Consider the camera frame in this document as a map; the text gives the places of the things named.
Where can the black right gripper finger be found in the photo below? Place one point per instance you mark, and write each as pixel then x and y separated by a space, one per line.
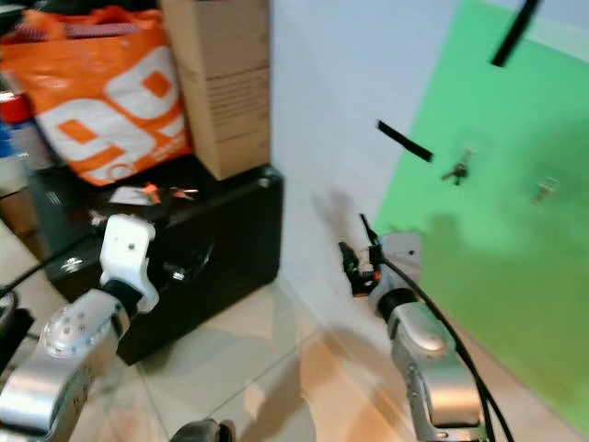
pixel 347 262
pixel 369 230

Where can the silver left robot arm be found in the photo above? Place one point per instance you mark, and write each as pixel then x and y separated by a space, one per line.
pixel 60 354

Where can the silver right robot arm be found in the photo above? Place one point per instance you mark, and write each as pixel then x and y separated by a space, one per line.
pixel 433 368

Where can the dark key bunch on hook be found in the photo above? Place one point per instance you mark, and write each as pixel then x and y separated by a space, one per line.
pixel 456 171

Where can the pale key bunch on hook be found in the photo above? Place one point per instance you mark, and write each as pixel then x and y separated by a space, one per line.
pixel 545 191

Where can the glossy black case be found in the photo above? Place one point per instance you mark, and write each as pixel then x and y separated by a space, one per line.
pixel 230 249

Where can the white card with orange tags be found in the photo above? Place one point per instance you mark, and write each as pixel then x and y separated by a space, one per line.
pixel 138 194

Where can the short black tape strip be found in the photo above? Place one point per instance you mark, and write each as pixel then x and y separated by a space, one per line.
pixel 405 141

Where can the grey robot foot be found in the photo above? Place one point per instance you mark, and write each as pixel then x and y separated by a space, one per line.
pixel 202 431

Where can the small brown cardboard box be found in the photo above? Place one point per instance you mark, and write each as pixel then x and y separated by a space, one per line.
pixel 14 212

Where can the orange and white shopping bag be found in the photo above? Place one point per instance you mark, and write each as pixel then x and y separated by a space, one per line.
pixel 101 101

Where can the tall brown cardboard box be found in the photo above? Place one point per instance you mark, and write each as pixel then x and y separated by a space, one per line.
pixel 225 83

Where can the red capped spray can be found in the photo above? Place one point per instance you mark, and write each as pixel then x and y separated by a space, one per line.
pixel 18 120

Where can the long black tape strip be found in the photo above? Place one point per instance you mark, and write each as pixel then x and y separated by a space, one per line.
pixel 515 35

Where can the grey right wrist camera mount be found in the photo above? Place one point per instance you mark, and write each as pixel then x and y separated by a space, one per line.
pixel 398 260

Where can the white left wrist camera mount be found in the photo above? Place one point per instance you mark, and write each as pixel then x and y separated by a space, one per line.
pixel 131 250

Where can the green sheet on wall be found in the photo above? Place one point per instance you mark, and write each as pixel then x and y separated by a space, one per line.
pixel 506 295

